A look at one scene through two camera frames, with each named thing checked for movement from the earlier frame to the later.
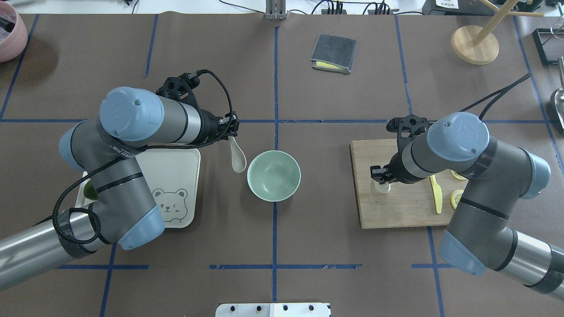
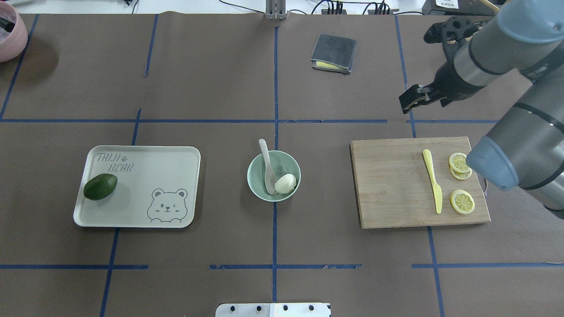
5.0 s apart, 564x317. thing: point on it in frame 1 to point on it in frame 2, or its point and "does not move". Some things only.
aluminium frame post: (275, 10) does not move
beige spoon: (239, 159) to (271, 183)
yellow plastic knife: (437, 194) does not move
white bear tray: (175, 176) does not move
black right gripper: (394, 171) to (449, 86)
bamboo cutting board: (406, 204) does not move
